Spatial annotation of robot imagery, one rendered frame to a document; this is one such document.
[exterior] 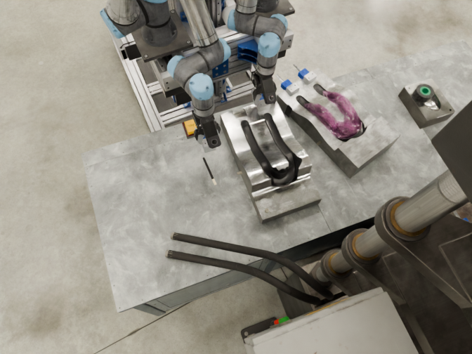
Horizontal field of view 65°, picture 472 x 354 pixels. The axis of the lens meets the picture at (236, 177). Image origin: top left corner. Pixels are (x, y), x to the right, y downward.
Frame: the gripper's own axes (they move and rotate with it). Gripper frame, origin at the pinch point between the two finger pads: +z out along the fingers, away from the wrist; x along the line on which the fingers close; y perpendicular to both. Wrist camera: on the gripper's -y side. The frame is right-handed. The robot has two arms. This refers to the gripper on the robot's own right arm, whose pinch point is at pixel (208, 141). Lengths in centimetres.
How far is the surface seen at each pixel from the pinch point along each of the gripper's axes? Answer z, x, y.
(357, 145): 4, -59, -20
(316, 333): -52, 1, -76
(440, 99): 8, -108, -11
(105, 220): 15, 49, -12
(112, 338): 95, 77, -49
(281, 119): 6.4, -34.2, 3.0
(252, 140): 7.2, -18.7, -2.1
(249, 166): 2.7, -12.3, -14.7
